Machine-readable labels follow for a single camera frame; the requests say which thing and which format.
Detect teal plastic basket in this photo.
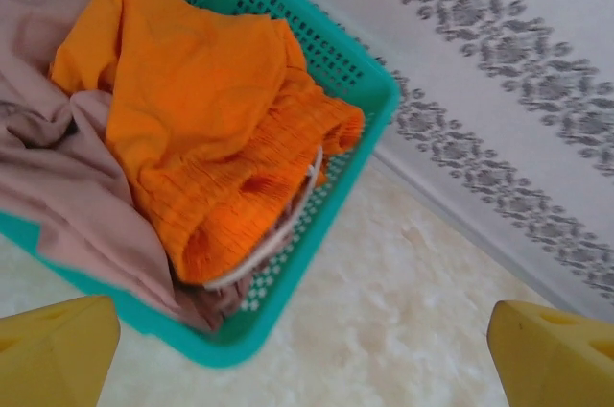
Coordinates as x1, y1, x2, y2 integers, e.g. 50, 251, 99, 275
0, 0, 402, 370

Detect orange shorts with white drawstring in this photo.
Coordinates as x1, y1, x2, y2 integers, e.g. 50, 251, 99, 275
47, 0, 366, 286

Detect aluminium wall base bar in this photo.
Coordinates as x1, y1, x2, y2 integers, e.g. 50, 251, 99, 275
372, 145, 614, 327

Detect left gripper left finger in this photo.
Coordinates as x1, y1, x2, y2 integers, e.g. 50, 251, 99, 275
0, 295, 121, 407

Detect pink shorts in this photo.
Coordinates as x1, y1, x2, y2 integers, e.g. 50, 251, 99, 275
0, 0, 255, 336

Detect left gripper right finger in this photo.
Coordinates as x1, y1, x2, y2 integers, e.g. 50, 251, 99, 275
486, 299, 614, 407

